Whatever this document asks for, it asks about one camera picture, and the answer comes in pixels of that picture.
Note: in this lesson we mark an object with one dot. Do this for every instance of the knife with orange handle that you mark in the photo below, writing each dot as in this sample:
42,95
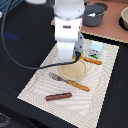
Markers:
92,61

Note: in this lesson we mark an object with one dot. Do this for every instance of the large grey pot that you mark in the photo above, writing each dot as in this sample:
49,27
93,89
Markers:
90,21

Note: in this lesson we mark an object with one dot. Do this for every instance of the brown toy sausage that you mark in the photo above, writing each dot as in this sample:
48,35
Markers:
58,96

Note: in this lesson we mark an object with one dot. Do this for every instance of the round wooden plate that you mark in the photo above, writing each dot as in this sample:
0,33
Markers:
75,71

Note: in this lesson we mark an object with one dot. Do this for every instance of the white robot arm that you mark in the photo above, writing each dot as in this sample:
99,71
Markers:
68,23

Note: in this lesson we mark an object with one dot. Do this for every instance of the fork with orange handle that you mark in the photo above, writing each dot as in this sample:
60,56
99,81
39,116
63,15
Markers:
77,85

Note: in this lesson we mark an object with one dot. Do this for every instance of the beige bowl on stove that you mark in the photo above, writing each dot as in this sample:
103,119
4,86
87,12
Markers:
124,15

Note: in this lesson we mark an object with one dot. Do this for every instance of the white blue toy tube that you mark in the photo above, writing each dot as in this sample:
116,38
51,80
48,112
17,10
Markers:
93,15

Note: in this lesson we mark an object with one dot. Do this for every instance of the beige woven placemat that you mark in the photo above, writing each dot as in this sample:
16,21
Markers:
83,108

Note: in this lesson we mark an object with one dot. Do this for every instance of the light blue milk carton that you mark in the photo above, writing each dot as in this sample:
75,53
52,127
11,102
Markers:
95,49

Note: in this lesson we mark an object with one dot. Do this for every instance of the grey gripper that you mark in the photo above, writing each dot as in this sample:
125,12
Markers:
79,45

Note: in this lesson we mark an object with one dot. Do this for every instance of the orange toy bread loaf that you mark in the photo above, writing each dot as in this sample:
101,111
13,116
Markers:
77,56

